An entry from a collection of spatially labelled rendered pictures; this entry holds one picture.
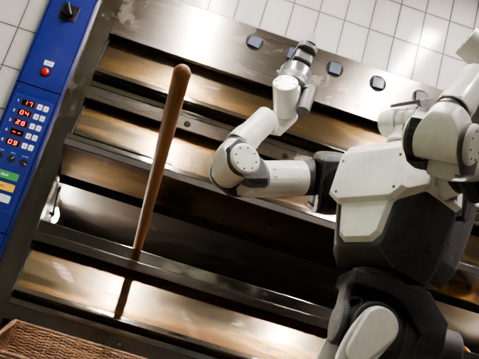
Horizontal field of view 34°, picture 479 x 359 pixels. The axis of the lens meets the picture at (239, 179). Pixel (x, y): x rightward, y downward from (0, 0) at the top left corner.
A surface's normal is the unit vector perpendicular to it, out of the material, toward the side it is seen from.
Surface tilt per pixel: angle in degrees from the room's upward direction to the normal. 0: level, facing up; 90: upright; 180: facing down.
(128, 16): 90
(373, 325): 90
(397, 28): 90
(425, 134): 106
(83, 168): 168
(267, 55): 90
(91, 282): 70
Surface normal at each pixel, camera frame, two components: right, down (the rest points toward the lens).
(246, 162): 0.45, -0.32
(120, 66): 0.25, -0.58
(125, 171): -0.22, 0.83
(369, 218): -0.69, -0.41
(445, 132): -0.54, -0.15
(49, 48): 0.18, -0.29
